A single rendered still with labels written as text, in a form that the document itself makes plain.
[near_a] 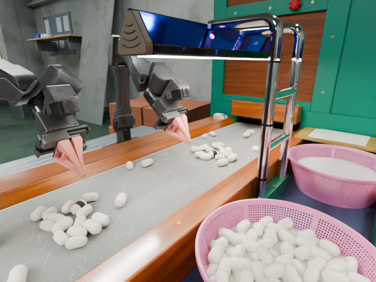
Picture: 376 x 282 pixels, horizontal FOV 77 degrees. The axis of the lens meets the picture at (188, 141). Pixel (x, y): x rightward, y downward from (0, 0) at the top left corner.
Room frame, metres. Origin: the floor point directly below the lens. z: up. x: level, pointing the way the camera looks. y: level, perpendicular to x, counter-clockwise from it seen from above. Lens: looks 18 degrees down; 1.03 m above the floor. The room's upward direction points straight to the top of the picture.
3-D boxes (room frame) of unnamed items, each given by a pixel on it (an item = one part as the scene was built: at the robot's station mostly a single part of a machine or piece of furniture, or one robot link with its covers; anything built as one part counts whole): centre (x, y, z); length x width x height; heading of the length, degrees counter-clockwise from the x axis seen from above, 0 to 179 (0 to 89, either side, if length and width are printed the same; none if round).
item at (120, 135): (1.02, 0.29, 0.71); 0.20 x 0.07 x 0.08; 144
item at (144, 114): (3.34, 0.38, 0.25); 1.36 x 0.98 x 0.49; 54
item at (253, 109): (1.04, -0.34, 0.83); 0.30 x 0.06 x 0.07; 50
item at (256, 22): (0.61, -0.16, 0.90); 0.20 x 0.19 x 0.45; 140
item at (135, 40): (0.67, -0.10, 1.08); 0.62 x 0.08 x 0.07; 140
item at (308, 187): (0.62, -0.43, 0.72); 0.27 x 0.27 x 0.10
